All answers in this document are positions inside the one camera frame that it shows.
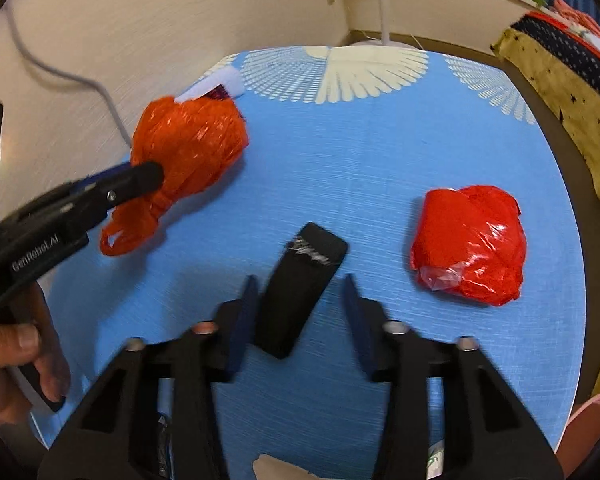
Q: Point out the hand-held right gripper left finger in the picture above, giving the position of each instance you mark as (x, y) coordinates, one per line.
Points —
(245, 322)

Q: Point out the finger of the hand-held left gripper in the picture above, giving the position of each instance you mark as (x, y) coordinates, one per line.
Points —
(112, 169)
(130, 182)

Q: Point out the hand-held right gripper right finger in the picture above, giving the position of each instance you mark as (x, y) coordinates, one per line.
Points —
(360, 322)

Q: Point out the black packet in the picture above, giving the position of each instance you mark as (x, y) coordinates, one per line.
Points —
(295, 300)

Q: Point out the orange plastic bag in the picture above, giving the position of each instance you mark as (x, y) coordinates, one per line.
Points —
(190, 135)

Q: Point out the red plastic bag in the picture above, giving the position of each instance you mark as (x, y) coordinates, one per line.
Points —
(465, 245)

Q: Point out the magenta black patterned box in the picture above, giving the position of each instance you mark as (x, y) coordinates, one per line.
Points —
(220, 81)

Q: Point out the pink plastic bucket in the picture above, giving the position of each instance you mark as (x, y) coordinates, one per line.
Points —
(585, 435)

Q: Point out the person's left hand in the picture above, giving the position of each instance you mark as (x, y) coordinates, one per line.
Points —
(5, 355)

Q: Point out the blue crane print tablecloth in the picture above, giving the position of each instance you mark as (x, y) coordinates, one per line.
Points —
(355, 160)

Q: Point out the white standing fan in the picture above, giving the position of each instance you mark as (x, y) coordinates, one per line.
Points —
(382, 10)

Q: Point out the pink clothes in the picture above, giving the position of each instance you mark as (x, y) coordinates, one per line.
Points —
(575, 15)

